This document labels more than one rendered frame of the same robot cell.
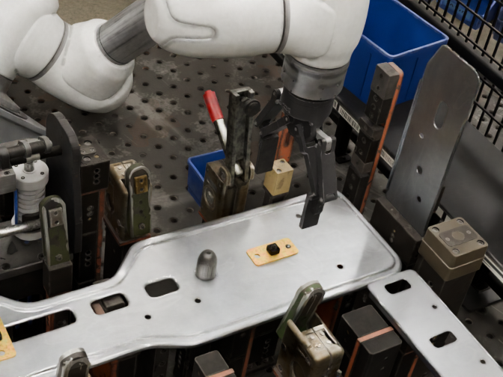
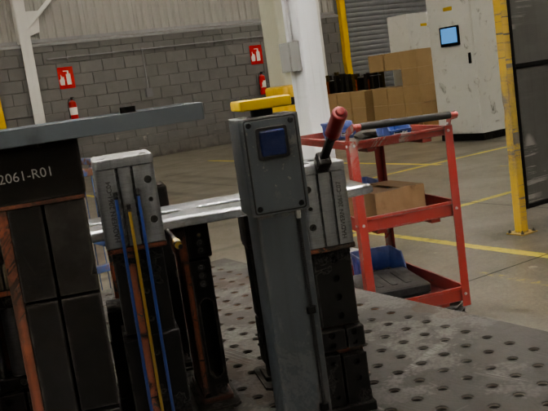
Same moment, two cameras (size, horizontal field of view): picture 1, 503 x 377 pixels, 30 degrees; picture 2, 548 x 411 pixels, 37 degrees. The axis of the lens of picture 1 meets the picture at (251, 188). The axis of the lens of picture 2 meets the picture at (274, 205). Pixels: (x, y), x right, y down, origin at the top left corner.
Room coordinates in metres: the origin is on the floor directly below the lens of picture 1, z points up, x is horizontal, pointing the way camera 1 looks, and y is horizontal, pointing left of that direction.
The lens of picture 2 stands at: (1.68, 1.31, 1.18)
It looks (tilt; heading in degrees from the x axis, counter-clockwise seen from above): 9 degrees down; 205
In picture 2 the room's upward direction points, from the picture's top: 8 degrees counter-clockwise
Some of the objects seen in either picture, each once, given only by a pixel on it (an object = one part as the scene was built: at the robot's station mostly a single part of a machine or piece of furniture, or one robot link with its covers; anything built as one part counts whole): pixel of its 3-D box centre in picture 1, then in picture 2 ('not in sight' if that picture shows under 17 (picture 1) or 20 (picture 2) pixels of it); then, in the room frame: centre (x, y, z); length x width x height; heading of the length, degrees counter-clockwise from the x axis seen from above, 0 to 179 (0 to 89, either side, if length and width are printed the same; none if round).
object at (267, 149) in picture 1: (266, 154); not in sight; (1.17, -0.01, 1.16); 0.03 x 0.01 x 0.07; 127
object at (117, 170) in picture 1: (123, 252); not in sight; (1.17, 0.20, 0.88); 0.11 x 0.09 x 0.37; 37
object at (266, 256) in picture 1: (272, 249); not in sight; (1.12, -0.05, 1.01); 0.08 x 0.04 x 0.01; 127
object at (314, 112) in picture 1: (305, 111); not in sight; (1.12, -0.05, 1.29); 0.08 x 0.07 x 0.09; 37
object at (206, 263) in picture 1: (206, 265); not in sight; (1.04, 0.05, 1.02); 0.03 x 0.03 x 0.07
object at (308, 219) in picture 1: (312, 209); not in sight; (1.06, -0.10, 1.16); 0.03 x 0.01 x 0.07; 127
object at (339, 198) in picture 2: not in sight; (329, 285); (0.61, 0.89, 0.88); 0.11 x 0.10 x 0.36; 37
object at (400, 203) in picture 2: not in sight; (379, 225); (-1.73, 0.25, 0.49); 0.81 x 0.47 x 0.97; 40
